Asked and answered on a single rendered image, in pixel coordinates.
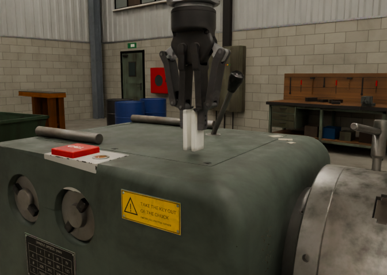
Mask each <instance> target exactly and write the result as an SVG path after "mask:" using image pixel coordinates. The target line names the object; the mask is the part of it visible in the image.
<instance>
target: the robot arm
mask: <svg viewBox="0 0 387 275"><path fill-rule="evenodd" d="M166 3H167V4H168V6H170V7H173V9H172V10H171V30H172V33H173V39H172V41H171V46H170V47H169V48H168V49H167V50H166V51H160V53H159V55H160V58H161V60H162V63H163V64H164V70H165V77H166V84H167V89H168V95H169V102H170V105H171V106H175V107H177V108H178V109H179V111H180V128H181V129H183V149H184V150H189V149H191V150H192V151H193V152H195V151H197V150H201V149H203V148H204V130H207V113H208V110H209V109H211V108H214V107H217V106H218V103H219V97H220V92H221V86H222V80H223V74H224V70H225V63H226V62H227V60H228V58H229V56H230V53H231V52H230V50H229V49H225V48H223V47H221V46H220V45H218V44H217V39H216V37H215V30H216V10H215V9H214V7H217V6H219V5H220V3H221V0H166ZM211 55H212V56H213V61H212V64H211V70H210V76H209V81H208V69H209V58H210V56H211ZM176 58H178V67H177V62H176ZM186 65H187V66H186ZM178 69H179V71H178ZM193 71H194V81H195V107H196V108H193V107H194V106H192V82H193Z"/></svg>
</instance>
